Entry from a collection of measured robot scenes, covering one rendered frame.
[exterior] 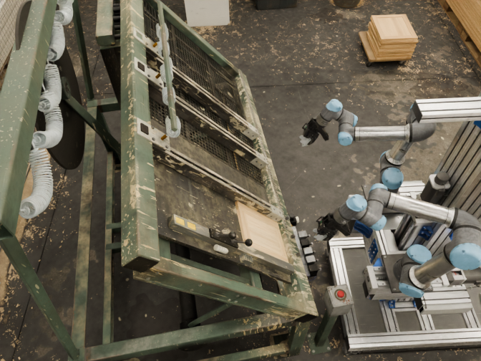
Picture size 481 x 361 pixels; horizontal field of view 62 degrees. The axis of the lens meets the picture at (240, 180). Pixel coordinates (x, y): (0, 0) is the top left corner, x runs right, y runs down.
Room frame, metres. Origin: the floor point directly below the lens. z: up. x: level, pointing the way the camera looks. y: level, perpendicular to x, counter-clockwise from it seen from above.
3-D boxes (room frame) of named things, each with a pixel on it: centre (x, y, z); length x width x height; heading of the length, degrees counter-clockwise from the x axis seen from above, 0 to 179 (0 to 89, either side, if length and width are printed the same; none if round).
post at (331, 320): (0.85, -0.54, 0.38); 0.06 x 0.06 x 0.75; 9
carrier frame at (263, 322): (1.75, 0.46, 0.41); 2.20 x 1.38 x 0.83; 9
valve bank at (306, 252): (1.27, -0.40, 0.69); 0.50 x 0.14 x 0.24; 9
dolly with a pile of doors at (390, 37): (4.33, -1.85, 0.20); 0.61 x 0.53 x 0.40; 1
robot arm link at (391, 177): (1.42, -0.89, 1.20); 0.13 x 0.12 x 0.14; 167
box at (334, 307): (0.85, -0.54, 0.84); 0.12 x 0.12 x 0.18; 9
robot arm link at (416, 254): (0.91, -0.89, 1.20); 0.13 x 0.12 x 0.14; 156
